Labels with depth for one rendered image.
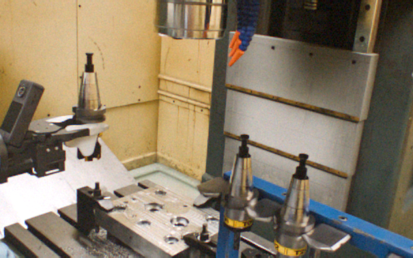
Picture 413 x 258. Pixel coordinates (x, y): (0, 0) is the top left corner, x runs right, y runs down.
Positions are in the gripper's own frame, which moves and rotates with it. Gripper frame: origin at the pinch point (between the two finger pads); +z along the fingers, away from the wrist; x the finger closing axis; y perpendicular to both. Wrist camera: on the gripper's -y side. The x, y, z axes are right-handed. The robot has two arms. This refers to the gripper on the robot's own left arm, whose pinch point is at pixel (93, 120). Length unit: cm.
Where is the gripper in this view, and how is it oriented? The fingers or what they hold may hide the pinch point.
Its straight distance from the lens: 91.8
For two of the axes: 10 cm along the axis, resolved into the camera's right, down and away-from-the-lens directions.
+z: 6.8, -1.9, 7.1
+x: 7.3, 2.6, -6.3
